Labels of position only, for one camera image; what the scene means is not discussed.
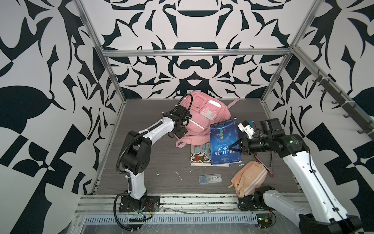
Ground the pink school backpack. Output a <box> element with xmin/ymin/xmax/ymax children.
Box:
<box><xmin>176</xmin><ymin>91</ymin><xmax>239</xmax><ymax>148</ymax></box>

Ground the black corrugated cable left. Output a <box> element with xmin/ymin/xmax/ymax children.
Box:
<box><xmin>112</xmin><ymin>191</ymin><xmax>153</xmax><ymax>232</ymax></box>

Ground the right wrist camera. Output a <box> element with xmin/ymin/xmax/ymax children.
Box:
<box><xmin>238</xmin><ymin>121</ymin><xmax>256</xmax><ymax>139</ymax></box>

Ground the aluminium frame crossbar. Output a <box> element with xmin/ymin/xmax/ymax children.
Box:
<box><xmin>101</xmin><ymin>48</ymin><xmax>290</xmax><ymax>58</ymax></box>

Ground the small circuit board front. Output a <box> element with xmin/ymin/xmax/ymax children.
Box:
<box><xmin>256</xmin><ymin>212</ymin><xmax>277</xmax><ymax>229</ymax></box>

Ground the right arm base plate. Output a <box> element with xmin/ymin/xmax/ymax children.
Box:
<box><xmin>238</xmin><ymin>194</ymin><xmax>273</xmax><ymax>211</ymax></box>

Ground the peach pink pencil case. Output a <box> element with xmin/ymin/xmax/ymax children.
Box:
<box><xmin>228</xmin><ymin>161</ymin><xmax>268</xmax><ymax>198</ymax></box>

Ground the blue Little Prince book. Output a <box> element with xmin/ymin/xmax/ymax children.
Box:
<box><xmin>210</xmin><ymin>119</ymin><xmax>242</xmax><ymax>165</ymax></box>

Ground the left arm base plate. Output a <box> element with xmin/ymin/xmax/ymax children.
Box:
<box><xmin>119</xmin><ymin>196</ymin><xmax>161</xmax><ymax>213</ymax></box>

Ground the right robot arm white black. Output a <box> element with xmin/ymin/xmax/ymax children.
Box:
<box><xmin>229</xmin><ymin>118</ymin><xmax>363</xmax><ymax>234</ymax></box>

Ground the illustrated comic book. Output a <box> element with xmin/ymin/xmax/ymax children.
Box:
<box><xmin>190</xmin><ymin>142</ymin><xmax>229</xmax><ymax>167</ymax></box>

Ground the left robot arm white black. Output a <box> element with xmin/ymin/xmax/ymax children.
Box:
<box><xmin>116</xmin><ymin>94</ymin><xmax>193</xmax><ymax>200</ymax></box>

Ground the clear plastic ruler case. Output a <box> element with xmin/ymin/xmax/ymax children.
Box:
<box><xmin>199</xmin><ymin>174</ymin><xmax>222</xmax><ymax>185</ymax></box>

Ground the red pen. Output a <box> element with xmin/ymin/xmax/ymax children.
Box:
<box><xmin>253</xmin><ymin>152</ymin><xmax>274</xmax><ymax>178</ymax></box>

